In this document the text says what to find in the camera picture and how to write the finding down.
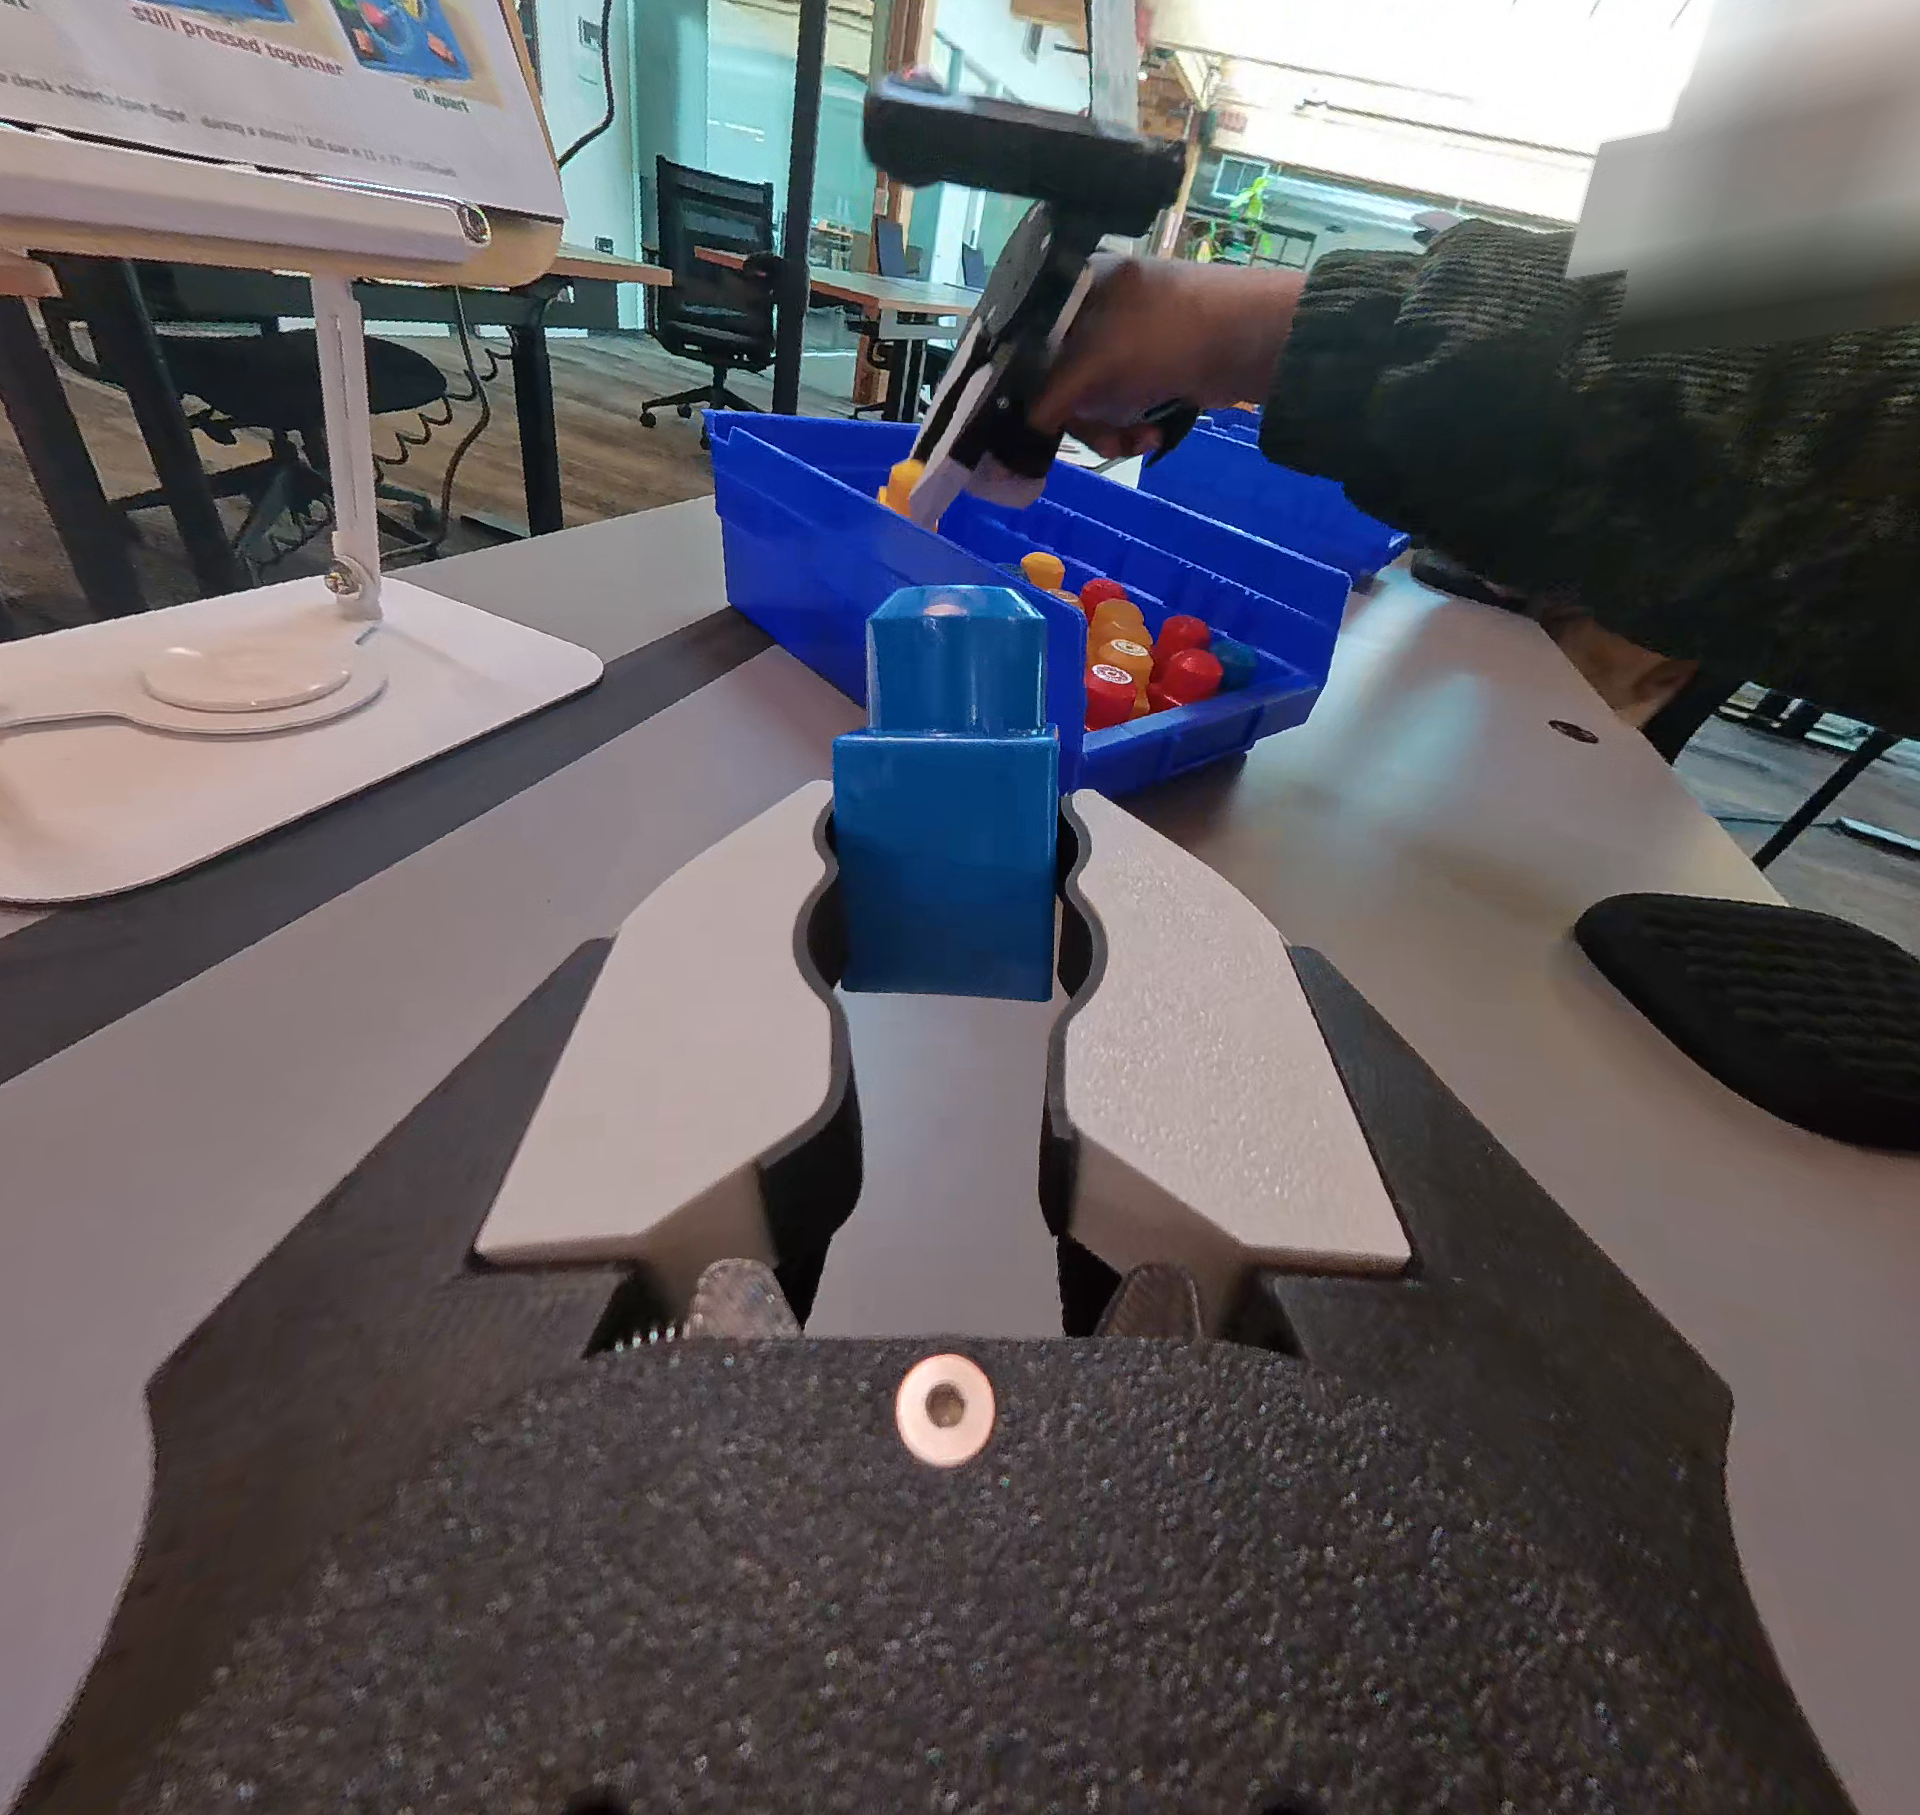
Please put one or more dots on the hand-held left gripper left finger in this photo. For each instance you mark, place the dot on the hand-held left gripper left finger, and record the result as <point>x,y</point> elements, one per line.
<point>660,1080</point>

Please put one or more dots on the wooden pillar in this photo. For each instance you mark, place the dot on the wooden pillar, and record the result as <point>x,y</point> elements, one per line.
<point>908,46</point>

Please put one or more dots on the wooden office table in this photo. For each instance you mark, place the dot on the wooden office table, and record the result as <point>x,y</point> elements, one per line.
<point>900,295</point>
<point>599,265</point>

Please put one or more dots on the black stand pole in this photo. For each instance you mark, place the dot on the black stand pole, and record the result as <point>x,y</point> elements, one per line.
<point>806,122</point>

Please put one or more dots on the black office chair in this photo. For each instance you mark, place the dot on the black office chair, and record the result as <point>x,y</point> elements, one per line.
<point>714,269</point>
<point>298,378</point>

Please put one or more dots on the blue mega block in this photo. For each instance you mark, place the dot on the blue mega block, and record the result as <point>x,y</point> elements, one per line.
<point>947,856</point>

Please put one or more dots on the green plant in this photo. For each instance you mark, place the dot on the green plant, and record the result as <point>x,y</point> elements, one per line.
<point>1252,204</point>

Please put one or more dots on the printed instruction sheet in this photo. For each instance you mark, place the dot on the printed instruction sheet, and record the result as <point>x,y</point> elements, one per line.
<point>298,46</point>

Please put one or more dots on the pile of mega blocks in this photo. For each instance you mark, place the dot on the pile of mega blocks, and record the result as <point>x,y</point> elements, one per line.
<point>1155,646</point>

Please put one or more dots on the blue plastic bin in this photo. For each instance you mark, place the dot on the blue plastic bin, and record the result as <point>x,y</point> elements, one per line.
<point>1274,496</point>
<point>808,557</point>

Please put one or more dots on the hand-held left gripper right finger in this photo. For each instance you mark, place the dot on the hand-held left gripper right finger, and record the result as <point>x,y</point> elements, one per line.
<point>1228,1096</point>

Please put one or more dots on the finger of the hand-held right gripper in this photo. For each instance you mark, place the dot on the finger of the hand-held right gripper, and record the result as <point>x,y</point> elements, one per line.
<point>948,451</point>

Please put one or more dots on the person's right forearm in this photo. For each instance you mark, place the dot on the person's right forearm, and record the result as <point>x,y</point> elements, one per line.
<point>1574,467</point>

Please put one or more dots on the person's right hand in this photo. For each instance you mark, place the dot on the person's right hand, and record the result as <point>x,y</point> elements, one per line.
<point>1170,338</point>

